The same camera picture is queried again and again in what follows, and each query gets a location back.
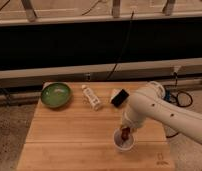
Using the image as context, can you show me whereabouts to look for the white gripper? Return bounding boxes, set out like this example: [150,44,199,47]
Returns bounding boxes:
[121,106,142,130]

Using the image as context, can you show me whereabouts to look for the red pepper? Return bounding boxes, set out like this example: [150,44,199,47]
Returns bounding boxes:
[121,127,130,140]

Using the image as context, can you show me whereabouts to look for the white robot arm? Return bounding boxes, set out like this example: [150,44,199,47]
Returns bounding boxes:
[121,81,202,145]

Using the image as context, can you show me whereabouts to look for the white ceramic cup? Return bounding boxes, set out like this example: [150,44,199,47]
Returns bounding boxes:
[113,129,135,152]

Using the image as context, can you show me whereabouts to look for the black and white sponge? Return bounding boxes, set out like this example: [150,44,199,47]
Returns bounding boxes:
[110,89,129,107]

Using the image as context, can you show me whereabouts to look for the white plastic bottle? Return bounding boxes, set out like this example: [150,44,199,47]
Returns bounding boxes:
[82,85,102,110]

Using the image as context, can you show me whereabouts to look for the wooden cutting board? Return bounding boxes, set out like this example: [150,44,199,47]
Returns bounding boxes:
[17,82,175,171]

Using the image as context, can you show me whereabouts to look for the green bowl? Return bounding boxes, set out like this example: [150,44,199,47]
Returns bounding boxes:
[40,82,72,108]

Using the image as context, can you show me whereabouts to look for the black coiled cable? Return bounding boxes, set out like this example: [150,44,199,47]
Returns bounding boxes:
[164,71,194,109]

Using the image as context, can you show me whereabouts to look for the black hanging cable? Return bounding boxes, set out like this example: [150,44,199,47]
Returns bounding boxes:
[105,9,136,81]

